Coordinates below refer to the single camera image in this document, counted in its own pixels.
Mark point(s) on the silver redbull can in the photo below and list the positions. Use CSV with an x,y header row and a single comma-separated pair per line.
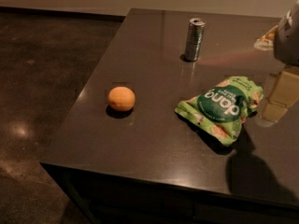
x,y
194,39

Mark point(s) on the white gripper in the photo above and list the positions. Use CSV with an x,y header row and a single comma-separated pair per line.
x,y
288,42

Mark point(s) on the dark cabinet under table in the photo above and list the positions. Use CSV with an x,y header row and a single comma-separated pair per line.
x,y
108,199

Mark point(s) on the orange fruit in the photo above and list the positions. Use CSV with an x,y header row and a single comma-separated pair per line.
x,y
121,99

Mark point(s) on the green dang chips bag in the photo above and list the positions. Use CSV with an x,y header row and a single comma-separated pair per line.
x,y
222,110

